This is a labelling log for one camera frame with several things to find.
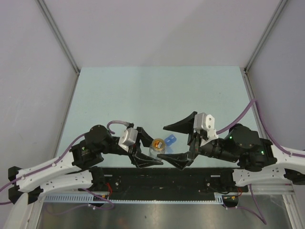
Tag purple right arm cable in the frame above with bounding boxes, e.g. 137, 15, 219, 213
215, 99, 305, 225

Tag left aluminium frame profile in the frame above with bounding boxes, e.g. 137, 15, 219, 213
35, 0, 81, 76

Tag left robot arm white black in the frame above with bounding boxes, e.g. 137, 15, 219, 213
6, 123, 161, 204

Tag white slotted cable duct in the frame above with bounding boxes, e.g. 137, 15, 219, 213
44, 192, 239, 205

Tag clear glass pill bottle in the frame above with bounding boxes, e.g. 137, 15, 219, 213
149, 138, 166, 160

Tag blue plastic pill organizer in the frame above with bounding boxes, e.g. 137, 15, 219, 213
164, 135, 177, 154

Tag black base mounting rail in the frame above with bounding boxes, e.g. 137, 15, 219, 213
89, 167, 248, 200

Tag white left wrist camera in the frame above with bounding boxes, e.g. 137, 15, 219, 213
118, 127, 138, 152

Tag grey aluminium corner profile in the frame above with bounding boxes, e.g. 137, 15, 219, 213
243, 0, 290, 73

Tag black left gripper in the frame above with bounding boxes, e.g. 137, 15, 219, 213
98, 127, 165, 167

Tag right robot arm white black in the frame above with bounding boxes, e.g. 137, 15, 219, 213
132, 112, 305, 191

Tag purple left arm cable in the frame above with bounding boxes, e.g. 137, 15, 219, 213
0, 120, 134, 215

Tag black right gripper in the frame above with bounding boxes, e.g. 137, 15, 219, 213
157, 112, 240, 170

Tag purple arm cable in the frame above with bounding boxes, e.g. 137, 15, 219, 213
215, 99, 305, 225
0, 120, 134, 215

